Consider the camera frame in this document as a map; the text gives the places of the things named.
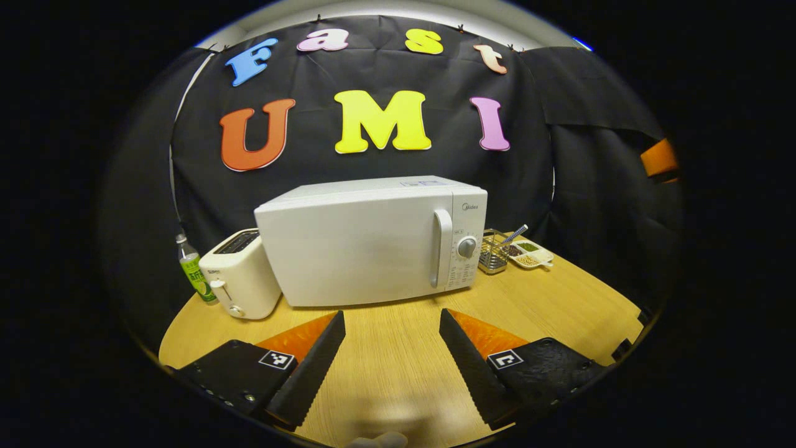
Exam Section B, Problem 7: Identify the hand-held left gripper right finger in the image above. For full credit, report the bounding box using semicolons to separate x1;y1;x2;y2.
439;308;607;431

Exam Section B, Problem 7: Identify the white divided grain dish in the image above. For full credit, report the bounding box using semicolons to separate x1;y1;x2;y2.
504;239;555;269

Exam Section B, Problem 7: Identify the black backdrop cloth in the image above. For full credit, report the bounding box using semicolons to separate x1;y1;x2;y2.
99;16;685;349

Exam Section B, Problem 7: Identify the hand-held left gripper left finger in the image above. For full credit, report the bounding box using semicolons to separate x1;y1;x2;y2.
177;310;346;431

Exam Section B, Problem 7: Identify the white microwave oven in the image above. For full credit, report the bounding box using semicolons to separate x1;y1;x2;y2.
254;175;488;308

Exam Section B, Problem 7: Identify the green label drink bottle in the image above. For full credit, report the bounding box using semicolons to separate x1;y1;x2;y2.
175;233;218;304

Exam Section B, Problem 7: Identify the white toaster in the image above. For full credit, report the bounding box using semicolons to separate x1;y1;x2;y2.
198;228;282;320

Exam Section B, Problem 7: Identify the metal wire basket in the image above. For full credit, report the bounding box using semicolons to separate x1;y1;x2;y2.
478;229;511;275

